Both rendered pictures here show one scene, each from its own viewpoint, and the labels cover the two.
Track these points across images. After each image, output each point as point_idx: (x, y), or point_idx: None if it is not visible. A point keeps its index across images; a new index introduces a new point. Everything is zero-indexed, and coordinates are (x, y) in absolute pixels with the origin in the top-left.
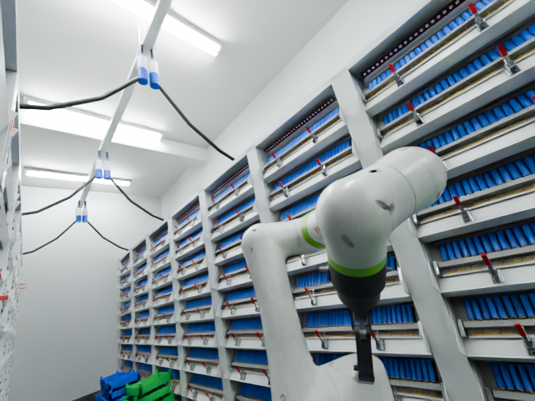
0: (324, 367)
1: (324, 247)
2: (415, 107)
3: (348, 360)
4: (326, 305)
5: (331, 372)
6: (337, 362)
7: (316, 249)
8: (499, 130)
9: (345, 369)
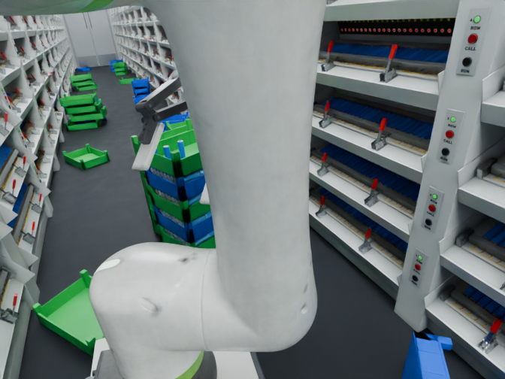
0: (205, 256)
1: (89, 10)
2: None
3: (160, 253)
4: None
5: (206, 249)
6: (176, 256)
7: (77, 7)
8: None
9: (182, 247)
